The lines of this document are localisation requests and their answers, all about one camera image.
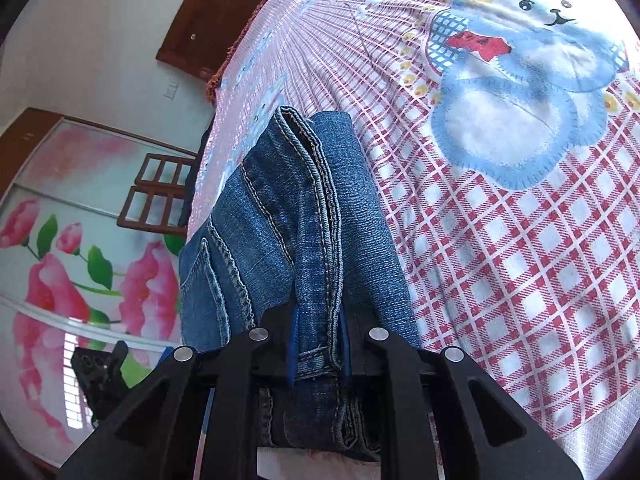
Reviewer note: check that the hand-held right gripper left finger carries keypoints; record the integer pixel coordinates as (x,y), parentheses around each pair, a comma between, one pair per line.
(292,345)

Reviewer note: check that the pink checked bed sheet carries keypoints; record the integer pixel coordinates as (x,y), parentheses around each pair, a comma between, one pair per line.
(475,260)

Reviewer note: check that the white wall switch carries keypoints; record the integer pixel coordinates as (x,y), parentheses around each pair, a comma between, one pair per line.
(171,89)

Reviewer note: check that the flower print wardrobe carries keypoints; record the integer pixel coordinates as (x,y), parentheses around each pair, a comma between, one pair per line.
(75,260)

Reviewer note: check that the wooden chair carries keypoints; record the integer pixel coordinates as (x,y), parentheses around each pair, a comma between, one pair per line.
(150,205)

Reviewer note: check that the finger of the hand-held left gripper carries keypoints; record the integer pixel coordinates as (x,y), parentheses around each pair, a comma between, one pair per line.
(102,375)

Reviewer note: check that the dark wooden headboard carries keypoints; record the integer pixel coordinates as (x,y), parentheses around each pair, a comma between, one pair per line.
(210,20)

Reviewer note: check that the blue denim pants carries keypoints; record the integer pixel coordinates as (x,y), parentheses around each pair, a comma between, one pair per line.
(280,220)

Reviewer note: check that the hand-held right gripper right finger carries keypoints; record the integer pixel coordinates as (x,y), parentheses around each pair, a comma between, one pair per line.
(346,347)

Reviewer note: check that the brown fringed bed cover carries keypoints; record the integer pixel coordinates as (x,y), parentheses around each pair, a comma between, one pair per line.
(216,82)

